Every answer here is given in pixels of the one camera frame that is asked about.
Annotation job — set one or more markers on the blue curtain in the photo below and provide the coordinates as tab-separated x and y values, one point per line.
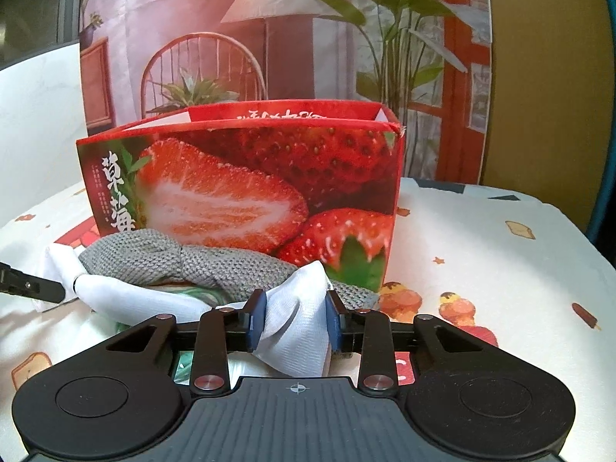
605	202

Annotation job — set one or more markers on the red strawberry print box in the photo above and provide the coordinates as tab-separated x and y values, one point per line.
250	183

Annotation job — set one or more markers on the yellow board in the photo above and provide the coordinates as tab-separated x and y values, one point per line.
539	82

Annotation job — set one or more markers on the white cloth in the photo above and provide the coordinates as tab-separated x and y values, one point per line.
293	317

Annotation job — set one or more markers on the green patterned cloth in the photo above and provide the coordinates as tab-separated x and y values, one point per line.
192	294

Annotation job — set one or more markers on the cartoon printed tablecloth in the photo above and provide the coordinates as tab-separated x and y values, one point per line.
481	260

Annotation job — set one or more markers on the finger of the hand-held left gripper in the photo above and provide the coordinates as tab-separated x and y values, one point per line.
33	286

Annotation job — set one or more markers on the wall poster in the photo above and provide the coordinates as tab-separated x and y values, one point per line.
269	33

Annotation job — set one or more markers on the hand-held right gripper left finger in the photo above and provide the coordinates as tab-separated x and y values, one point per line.
256	320

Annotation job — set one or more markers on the grey knitted cloth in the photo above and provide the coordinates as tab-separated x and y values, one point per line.
144	260

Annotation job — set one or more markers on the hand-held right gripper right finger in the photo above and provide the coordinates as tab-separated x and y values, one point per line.
333	320

